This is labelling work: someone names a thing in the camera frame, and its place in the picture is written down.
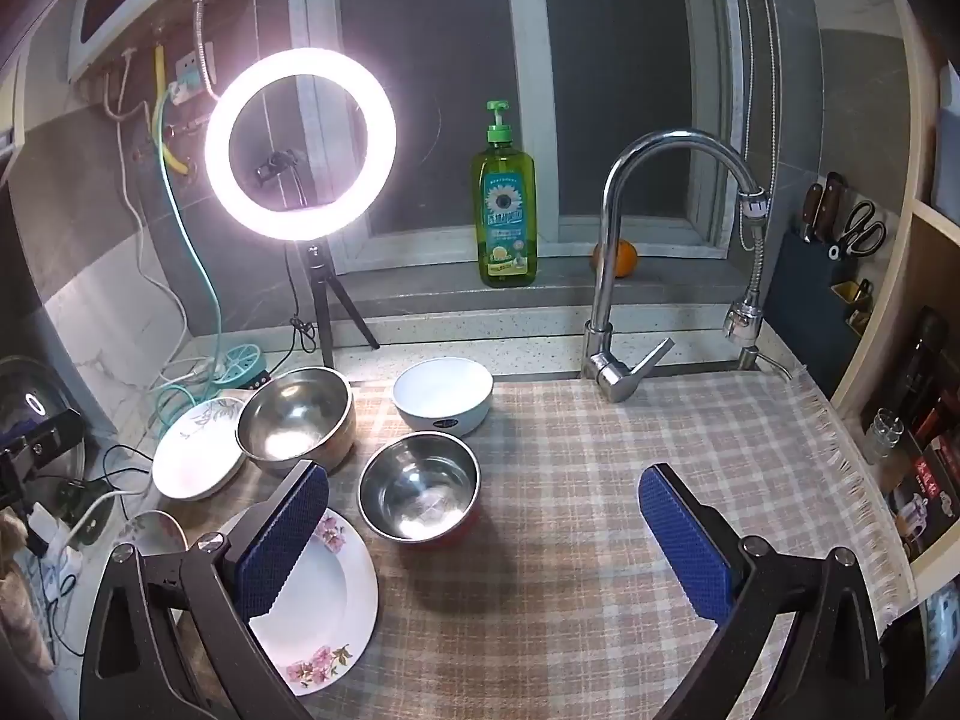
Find orange fruit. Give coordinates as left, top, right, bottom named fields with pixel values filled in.
left=592, top=240, right=638, bottom=280

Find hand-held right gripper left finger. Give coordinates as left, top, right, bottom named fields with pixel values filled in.
left=79, top=459, right=331, bottom=720

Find person's left hand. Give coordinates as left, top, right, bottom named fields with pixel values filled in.
left=0, top=506, right=57, bottom=676

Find wall water heater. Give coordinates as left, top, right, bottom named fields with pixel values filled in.
left=67, top=0, right=248, bottom=83

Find red and black box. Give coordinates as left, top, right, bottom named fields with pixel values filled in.
left=889, top=420, right=960, bottom=541

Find black ring light cable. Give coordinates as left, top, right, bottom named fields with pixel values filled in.
left=285, top=247, right=316, bottom=353

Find red stainless steel bowl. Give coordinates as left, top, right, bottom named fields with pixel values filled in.
left=357, top=431, right=482, bottom=548

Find white power cable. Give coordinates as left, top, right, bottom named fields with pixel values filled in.
left=64, top=487, right=147, bottom=541
left=101, top=52, right=196, bottom=391

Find black kitchen scissors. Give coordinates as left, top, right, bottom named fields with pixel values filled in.
left=829, top=199, right=887, bottom=260

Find clear glass cup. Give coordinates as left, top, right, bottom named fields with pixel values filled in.
left=866, top=409, right=905, bottom=462

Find small white plate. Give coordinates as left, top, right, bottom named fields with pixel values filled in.
left=120, top=510, right=188, bottom=560

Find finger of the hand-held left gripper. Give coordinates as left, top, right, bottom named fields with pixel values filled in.
left=11, top=409, right=87, bottom=466

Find large stainless steel bowl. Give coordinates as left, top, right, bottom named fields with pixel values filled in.
left=235, top=367, right=356, bottom=477

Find wooden shelf unit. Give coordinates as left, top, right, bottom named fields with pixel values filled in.
left=829, top=37, right=960, bottom=616

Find thin black cable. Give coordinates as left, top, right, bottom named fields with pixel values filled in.
left=82, top=442, right=158, bottom=496

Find brown handled knife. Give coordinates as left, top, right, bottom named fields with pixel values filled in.
left=801, top=181, right=824, bottom=242
left=819, top=172, right=847, bottom=241

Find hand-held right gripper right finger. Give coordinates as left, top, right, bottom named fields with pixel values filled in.
left=637, top=463, right=886, bottom=720

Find yellow kitchen tool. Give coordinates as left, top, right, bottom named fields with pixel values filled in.
left=831, top=279, right=875, bottom=320

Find green dish soap bottle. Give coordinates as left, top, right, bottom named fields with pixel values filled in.
left=471, top=100, right=539, bottom=288

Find white ceramic bowl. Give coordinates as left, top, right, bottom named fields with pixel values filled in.
left=392, top=357, right=496, bottom=437

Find yellow hose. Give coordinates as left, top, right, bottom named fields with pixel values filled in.
left=150, top=45, right=188, bottom=173

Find black bottle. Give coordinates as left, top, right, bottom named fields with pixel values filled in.
left=892, top=307, right=950, bottom=428

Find flexible faucet sprayer extension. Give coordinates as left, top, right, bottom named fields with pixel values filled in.
left=721, top=187, right=773, bottom=350

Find beige checkered cloth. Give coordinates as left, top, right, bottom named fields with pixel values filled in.
left=187, top=371, right=920, bottom=720

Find white plate grey leaf print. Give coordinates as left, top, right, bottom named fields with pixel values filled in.
left=152, top=395, right=252, bottom=501

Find black tripod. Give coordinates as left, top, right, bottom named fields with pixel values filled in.
left=289, top=240, right=381, bottom=368

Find dark blue knife holder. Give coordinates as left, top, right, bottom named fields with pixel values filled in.
left=769, top=229, right=886, bottom=398

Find wall outlet with plug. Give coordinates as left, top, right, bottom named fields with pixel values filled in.
left=169, top=52, right=215, bottom=106

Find chrome faucet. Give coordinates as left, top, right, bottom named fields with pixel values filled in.
left=581, top=129, right=770, bottom=404

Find metal flexible hose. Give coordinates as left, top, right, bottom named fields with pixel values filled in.
left=191, top=0, right=218, bottom=98

